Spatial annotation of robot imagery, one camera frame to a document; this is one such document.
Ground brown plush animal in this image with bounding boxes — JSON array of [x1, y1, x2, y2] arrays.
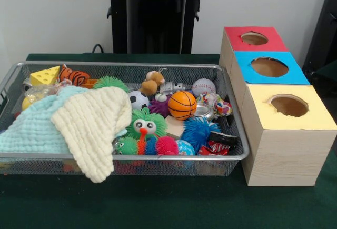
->
[[138, 69, 166, 97]]

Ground cream waffle cloth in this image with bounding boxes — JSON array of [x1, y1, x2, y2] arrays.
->
[[50, 86, 133, 184]]

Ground silver mesh bin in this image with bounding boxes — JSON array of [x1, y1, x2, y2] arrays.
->
[[0, 60, 250, 177]]

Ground wooden box with three holes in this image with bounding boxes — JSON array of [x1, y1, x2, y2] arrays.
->
[[219, 26, 337, 187]]

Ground white baseball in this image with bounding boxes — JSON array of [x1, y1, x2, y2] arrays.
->
[[191, 78, 217, 98]]

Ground silver robot toy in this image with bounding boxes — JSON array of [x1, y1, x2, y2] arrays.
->
[[160, 81, 185, 95]]

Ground orange basketball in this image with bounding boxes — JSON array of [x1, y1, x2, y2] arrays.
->
[[167, 91, 197, 121]]

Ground small soccer ball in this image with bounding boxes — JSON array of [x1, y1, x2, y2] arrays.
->
[[128, 89, 150, 111]]

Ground green spiky monster with eyes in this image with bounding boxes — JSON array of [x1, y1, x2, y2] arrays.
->
[[126, 107, 169, 140]]

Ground blue spiky ball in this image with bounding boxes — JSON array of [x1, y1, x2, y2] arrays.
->
[[180, 117, 221, 154]]

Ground black upright panel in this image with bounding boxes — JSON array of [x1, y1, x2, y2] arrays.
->
[[302, 0, 337, 82]]

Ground multicolour spiky caterpillar toy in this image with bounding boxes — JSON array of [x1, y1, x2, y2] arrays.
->
[[114, 130, 179, 156]]

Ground yellow cheese wedge toy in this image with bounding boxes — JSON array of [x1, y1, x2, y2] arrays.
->
[[30, 65, 61, 86]]

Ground dark green tablecloth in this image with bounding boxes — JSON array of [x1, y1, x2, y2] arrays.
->
[[0, 52, 337, 229]]

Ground light blue waffle cloth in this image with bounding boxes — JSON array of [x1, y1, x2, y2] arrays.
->
[[0, 85, 127, 155]]

